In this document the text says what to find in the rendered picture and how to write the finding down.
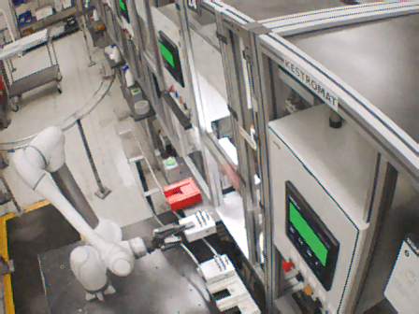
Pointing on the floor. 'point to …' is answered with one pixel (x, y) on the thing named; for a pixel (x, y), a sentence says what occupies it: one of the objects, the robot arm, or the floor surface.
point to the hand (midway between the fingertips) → (187, 230)
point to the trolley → (35, 72)
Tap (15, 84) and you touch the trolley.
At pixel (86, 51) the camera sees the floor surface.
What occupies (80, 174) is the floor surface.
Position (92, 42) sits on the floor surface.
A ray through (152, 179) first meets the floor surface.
